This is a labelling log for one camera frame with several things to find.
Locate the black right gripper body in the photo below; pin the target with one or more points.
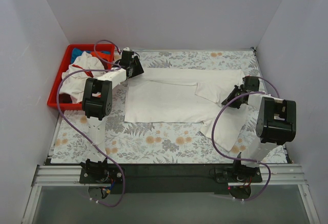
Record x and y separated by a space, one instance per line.
236 97

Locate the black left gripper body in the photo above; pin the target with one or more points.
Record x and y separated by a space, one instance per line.
137 67

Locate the white t-shirt with black print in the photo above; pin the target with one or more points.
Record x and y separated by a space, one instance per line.
187 96

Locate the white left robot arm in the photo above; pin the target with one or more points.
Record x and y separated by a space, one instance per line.
97 105

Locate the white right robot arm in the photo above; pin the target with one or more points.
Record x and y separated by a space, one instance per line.
276 125

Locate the white t-shirt red trim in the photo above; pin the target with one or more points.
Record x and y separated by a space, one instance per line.
74 85

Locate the red plastic bin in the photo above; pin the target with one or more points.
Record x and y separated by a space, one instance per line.
64 99

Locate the floral patterned table mat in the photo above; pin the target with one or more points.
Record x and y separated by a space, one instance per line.
138 143

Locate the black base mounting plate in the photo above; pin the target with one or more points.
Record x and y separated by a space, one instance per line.
166 178

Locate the aluminium frame rail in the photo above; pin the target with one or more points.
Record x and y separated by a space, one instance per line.
281 174

